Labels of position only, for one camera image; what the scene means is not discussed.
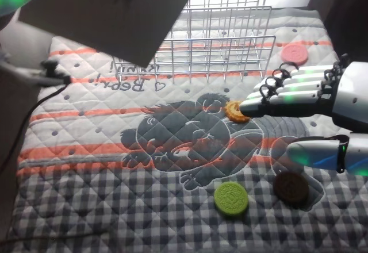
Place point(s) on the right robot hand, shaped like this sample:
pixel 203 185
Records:
pixel 350 92

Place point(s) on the pink toy sandwich cookie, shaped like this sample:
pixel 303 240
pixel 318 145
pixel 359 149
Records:
pixel 293 54

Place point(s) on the brown toy sandwich cookie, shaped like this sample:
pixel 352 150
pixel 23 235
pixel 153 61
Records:
pixel 290 188

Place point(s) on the yellow toy flower cookie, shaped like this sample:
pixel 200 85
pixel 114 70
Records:
pixel 233 112

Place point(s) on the green toy sandwich cookie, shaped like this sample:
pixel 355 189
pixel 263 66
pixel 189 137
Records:
pixel 230 198

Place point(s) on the grey quilt with bear print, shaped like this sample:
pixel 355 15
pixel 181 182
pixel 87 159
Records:
pixel 115 178

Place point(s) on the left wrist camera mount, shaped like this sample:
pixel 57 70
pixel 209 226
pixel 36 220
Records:
pixel 23 74

